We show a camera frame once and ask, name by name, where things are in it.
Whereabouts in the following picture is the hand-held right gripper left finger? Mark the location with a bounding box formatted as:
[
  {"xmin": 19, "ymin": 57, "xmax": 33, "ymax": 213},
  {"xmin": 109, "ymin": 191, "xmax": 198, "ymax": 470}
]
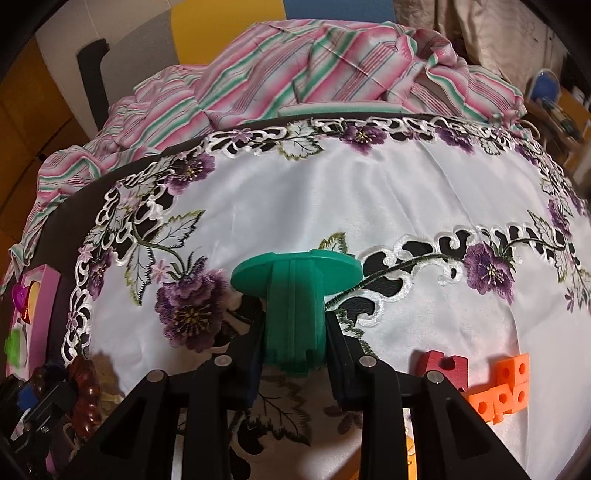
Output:
[{"xmin": 60, "ymin": 318, "xmax": 266, "ymax": 480}]

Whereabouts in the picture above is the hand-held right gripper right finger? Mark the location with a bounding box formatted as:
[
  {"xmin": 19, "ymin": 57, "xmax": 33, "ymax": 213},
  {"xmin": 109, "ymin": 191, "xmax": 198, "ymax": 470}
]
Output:
[{"xmin": 325, "ymin": 313, "xmax": 532, "ymax": 480}]

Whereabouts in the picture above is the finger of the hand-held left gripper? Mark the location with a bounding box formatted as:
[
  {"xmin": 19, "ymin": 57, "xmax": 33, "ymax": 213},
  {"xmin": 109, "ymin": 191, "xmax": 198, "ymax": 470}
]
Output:
[{"xmin": 18, "ymin": 376, "xmax": 77, "ymax": 421}]

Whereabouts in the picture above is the brown lid with knob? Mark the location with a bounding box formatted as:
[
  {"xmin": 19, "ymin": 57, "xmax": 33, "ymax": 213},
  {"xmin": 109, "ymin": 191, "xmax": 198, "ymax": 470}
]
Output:
[{"xmin": 67, "ymin": 356, "xmax": 103, "ymax": 439}]

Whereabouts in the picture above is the light green square base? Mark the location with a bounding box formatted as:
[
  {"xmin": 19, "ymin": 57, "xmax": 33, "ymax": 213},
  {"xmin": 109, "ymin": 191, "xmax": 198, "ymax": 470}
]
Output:
[{"xmin": 4, "ymin": 329, "xmax": 27, "ymax": 367}]

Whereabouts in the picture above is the teal green plastic stand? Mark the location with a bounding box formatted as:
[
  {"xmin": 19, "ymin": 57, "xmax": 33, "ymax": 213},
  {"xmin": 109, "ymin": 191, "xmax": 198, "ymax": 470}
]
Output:
[{"xmin": 231, "ymin": 249, "xmax": 363, "ymax": 376}]

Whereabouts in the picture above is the pink-rimmed white tray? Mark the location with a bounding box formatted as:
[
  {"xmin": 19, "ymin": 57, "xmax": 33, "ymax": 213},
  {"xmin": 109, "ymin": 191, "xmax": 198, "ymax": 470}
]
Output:
[{"xmin": 0, "ymin": 264, "xmax": 61, "ymax": 384}]

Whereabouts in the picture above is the red notched block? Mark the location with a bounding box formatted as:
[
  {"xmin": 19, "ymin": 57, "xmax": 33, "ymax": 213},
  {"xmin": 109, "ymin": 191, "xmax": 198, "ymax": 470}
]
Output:
[{"xmin": 417, "ymin": 350, "xmax": 469, "ymax": 393}]

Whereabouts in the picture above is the orange linked cube block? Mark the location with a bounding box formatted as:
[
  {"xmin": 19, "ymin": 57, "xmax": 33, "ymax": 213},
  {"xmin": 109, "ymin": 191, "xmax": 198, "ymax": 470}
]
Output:
[{"xmin": 465, "ymin": 353, "xmax": 532, "ymax": 425}]

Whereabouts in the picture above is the white embroidered floral tablecloth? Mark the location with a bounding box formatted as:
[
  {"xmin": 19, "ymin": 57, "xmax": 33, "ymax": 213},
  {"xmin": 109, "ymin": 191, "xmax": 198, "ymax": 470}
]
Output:
[{"xmin": 60, "ymin": 115, "xmax": 591, "ymax": 480}]

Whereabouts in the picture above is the wooden wardrobe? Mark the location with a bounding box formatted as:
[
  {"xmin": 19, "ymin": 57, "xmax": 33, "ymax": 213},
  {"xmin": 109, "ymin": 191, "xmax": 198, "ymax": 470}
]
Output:
[{"xmin": 0, "ymin": 34, "xmax": 93, "ymax": 259}]

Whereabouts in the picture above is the pink green striped cloth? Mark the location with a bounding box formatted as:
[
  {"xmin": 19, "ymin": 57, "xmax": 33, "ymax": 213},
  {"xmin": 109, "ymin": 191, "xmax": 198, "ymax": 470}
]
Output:
[{"xmin": 8, "ymin": 21, "xmax": 529, "ymax": 278}]

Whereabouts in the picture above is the cluttered wooden side table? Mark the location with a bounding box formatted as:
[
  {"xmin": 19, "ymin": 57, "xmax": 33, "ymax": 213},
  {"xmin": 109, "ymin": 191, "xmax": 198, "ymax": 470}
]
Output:
[{"xmin": 526, "ymin": 85, "xmax": 589, "ymax": 158}]

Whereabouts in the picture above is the blue rounded object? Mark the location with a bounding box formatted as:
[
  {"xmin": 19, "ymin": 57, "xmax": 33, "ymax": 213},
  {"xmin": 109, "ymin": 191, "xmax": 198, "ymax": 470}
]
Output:
[{"xmin": 529, "ymin": 68, "xmax": 561, "ymax": 103}]

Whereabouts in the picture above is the beige patterned curtain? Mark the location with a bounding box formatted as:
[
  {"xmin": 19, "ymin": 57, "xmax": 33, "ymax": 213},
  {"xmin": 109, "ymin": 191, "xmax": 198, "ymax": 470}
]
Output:
[{"xmin": 394, "ymin": 0, "xmax": 568, "ymax": 88}]

